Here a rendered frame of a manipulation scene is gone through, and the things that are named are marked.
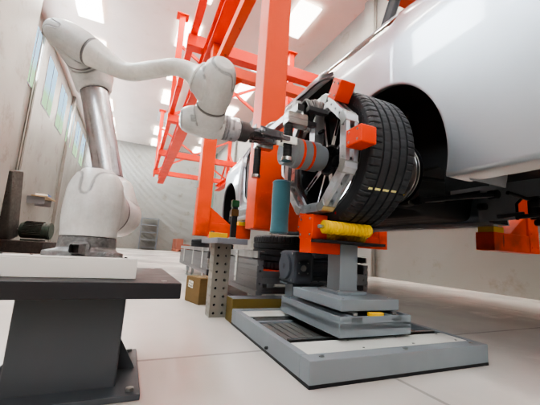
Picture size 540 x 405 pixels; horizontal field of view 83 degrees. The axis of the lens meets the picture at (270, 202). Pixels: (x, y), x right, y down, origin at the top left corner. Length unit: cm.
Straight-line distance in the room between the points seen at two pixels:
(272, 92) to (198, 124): 103
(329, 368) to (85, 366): 68
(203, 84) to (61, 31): 55
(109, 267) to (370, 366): 85
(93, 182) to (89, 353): 47
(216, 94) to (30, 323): 78
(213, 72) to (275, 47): 125
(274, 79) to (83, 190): 142
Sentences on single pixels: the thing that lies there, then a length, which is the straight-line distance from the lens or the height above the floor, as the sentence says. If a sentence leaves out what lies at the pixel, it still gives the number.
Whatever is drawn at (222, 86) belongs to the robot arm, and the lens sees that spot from 100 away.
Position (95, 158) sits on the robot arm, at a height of 69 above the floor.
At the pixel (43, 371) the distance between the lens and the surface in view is 102.
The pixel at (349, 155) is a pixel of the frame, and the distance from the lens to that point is 126.
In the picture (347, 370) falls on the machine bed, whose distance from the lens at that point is 112.
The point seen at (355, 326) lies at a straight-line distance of 130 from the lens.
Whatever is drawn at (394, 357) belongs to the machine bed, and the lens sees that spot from 124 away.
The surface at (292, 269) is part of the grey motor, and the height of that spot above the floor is 31.
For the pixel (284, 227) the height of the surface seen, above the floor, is 51.
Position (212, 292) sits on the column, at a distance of 187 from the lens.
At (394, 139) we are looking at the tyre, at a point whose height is 87.
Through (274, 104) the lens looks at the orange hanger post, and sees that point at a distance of 202.
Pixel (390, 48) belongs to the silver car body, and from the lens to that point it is 196.
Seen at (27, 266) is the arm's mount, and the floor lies 32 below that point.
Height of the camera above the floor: 40
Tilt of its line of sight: 9 degrees up
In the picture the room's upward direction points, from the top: 4 degrees clockwise
